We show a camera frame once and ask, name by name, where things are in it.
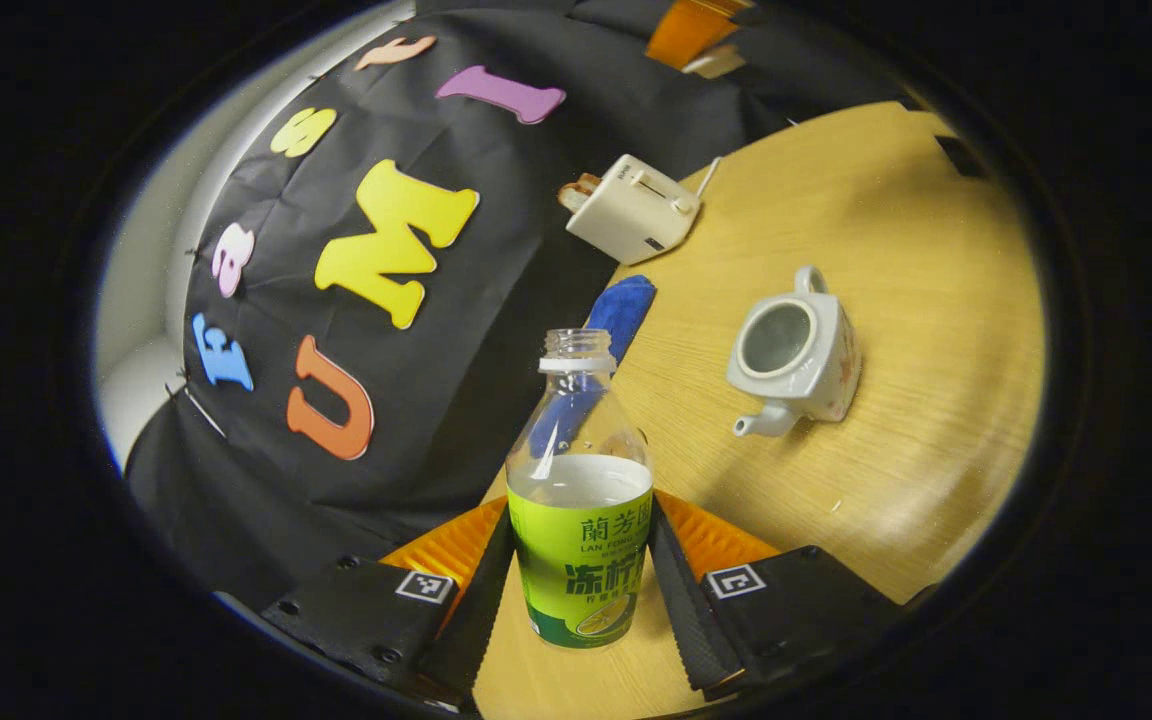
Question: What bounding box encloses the white teacup lid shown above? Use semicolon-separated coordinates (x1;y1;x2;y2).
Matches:
681;42;748;80

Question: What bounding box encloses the white floral teacup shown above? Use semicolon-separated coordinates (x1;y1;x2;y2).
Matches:
726;265;863;439

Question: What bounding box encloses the blue folded towel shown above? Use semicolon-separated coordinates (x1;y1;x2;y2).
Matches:
581;275;657;366

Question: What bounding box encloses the green label water bottle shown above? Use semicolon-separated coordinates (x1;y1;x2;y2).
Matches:
506;328;655;651

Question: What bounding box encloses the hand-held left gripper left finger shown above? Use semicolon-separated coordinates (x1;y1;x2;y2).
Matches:
261;497;518;707

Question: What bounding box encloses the toasted bread slice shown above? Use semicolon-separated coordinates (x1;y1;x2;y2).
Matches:
556;172;603;215

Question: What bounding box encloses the white toaster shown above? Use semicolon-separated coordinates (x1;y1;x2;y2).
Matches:
566;153;705;266

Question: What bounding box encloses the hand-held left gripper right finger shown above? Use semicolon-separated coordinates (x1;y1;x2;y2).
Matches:
648;490;907;701

